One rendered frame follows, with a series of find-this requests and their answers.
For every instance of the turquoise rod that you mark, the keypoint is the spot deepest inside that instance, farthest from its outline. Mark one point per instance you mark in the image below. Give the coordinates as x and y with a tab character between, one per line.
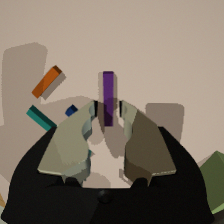
40	118

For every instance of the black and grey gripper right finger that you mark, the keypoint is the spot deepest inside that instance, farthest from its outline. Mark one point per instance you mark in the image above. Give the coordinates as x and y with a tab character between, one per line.
153	153

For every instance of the purple rod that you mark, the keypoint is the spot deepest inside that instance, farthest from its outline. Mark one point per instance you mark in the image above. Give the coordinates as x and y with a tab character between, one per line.
108	97

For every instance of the orange rod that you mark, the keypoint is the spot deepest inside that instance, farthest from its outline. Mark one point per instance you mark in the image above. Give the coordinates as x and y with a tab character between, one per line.
46	81

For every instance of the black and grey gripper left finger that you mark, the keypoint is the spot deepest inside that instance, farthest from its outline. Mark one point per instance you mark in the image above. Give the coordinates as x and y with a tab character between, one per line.
61	152

